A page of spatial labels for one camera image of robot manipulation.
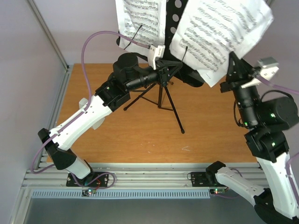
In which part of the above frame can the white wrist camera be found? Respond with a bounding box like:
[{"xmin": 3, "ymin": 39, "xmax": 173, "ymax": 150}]
[
  {"xmin": 147, "ymin": 43, "xmax": 165, "ymax": 70},
  {"xmin": 241, "ymin": 57, "xmax": 279, "ymax": 89}
]

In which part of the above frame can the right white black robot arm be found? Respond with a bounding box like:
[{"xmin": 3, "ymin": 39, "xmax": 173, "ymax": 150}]
[{"xmin": 206, "ymin": 52, "xmax": 299, "ymax": 224}]

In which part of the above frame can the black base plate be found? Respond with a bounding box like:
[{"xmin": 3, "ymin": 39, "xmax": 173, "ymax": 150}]
[
  {"xmin": 66, "ymin": 171, "xmax": 113, "ymax": 188},
  {"xmin": 187, "ymin": 172, "xmax": 217, "ymax": 187}
]

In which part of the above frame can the left aluminium frame post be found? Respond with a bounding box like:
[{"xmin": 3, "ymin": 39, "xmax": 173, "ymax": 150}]
[{"xmin": 26, "ymin": 0, "xmax": 69, "ymax": 72}]

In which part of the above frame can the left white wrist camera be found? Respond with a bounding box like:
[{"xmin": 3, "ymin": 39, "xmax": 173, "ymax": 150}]
[{"xmin": 147, "ymin": 43, "xmax": 165, "ymax": 70}]

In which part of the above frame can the aluminium rail base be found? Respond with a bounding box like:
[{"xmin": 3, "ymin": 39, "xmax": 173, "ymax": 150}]
[{"xmin": 22, "ymin": 162, "xmax": 268, "ymax": 190}]

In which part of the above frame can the grey slotted cable duct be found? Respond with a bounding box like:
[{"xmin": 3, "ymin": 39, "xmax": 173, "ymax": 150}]
[{"xmin": 31, "ymin": 189, "xmax": 210, "ymax": 199}]

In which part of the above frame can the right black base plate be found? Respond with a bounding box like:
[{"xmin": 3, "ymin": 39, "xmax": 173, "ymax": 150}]
[{"xmin": 187, "ymin": 172, "xmax": 217, "ymax": 187}]

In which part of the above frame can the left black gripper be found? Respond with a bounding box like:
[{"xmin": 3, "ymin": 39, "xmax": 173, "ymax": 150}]
[{"xmin": 127, "ymin": 60, "xmax": 184, "ymax": 92}]

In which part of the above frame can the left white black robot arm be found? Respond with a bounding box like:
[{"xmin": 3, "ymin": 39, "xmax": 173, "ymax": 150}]
[{"xmin": 38, "ymin": 53, "xmax": 183, "ymax": 186}]

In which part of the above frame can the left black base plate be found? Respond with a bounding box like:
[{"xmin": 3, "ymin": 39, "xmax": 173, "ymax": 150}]
[{"xmin": 66, "ymin": 171, "xmax": 113, "ymax": 188}]

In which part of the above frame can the white metronome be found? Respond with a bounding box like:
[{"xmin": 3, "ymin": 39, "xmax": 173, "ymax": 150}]
[{"xmin": 76, "ymin": 96, "xmax": 111, "ymax": 131}]

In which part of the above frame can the white sheet music paper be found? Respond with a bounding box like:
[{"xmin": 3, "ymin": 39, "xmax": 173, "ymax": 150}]
[{"xmin": 115, "ymin": 0, "xmax": 167, "ymax": 46}]

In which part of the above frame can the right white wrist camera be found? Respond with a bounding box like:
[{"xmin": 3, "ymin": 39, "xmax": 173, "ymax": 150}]
[{"xmin": 241, "ymin": 57, "xmax": 279, "ymax": 89}]

